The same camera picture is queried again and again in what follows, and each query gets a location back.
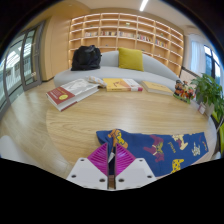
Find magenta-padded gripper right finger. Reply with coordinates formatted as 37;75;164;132
114;143;158;191

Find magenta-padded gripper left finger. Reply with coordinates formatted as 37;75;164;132
65;142;113;191

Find blue cartoon-print towel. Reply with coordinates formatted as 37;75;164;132
95;128;210;179

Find white chair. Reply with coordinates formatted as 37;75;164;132
0;134;38;167

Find large red and white book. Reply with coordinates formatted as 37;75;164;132
45;78;100;112

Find plain yellow book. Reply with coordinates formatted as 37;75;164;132
140;80;175;97

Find yellow and red book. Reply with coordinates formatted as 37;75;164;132
102;77;144;93

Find small patterned pouch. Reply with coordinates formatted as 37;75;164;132
86;75;108;89

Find colourful figurine group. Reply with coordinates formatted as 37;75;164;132
172;79;197;105

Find green chair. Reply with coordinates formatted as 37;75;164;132
210;109;224;156

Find grey curved sofa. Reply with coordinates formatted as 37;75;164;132
53;49;183;92

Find green potted plant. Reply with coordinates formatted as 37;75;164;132
189;72;224;116

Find yellow cushion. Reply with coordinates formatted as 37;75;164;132
117;46;145;72

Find black backpack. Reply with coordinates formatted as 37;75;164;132
70;44;103;72

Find white sheer curtain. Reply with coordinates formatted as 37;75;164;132
189;39;206;78

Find dark-framed window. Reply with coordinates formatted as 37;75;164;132
203;44;223;88

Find long ceiling light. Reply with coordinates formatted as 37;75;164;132
138;0;150;13

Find glass door with dark frame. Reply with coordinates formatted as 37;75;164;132
0;20;47;116

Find wooden wall shelf unit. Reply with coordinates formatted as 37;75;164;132
67;12;185;77

